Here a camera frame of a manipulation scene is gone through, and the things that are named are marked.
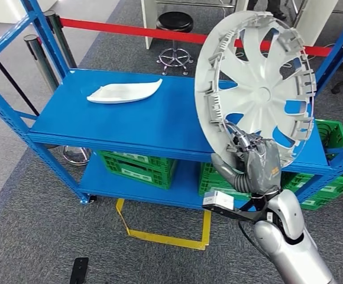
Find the black round stool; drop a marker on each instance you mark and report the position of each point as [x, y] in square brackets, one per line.
[174, 21]

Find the red barrier belt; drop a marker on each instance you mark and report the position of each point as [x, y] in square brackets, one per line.
[130, 30]

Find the chrome stanchion post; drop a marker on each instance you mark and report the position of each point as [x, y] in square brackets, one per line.
[42, 64]
[60, 41]

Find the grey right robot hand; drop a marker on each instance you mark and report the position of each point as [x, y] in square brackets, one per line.
[263, 168]

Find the silver plastic wheel hubcap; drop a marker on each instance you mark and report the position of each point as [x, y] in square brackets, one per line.
[257, 94]

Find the white desk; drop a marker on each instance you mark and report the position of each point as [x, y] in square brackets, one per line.
[149, 19]

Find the green plastic crate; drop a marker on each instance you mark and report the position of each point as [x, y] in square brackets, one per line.
[213, 182]
[136, 172]
[334, 135]

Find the thin black stanchion pole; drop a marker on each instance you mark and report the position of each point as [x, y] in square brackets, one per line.
[11, 80]

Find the white desk panel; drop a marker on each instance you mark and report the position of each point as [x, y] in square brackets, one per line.
[316, 19]

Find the white plastic trim part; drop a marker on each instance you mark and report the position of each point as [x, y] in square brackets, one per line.
[121, 94]

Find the person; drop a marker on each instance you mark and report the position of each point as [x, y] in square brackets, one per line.
[275, 9]

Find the blue metal shelf rack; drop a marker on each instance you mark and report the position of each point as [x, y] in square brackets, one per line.
[130, 125]

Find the dark flat plate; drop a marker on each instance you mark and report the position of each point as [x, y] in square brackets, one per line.
[79, 270]

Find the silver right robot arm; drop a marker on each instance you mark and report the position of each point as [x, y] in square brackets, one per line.
[292, 251]

